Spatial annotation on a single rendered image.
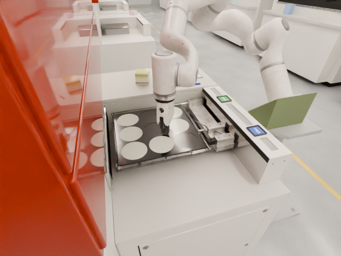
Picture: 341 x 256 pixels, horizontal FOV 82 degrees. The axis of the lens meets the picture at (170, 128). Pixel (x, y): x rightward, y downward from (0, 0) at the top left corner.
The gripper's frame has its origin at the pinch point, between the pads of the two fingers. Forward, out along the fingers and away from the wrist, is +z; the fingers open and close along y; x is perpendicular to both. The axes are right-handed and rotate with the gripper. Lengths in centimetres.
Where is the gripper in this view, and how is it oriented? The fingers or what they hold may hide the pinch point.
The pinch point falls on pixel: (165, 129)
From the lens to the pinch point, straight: 83.5
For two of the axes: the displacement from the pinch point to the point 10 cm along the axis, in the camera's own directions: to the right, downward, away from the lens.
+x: -9.7, -1.5, 1.9
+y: 2.4, -5.9, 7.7
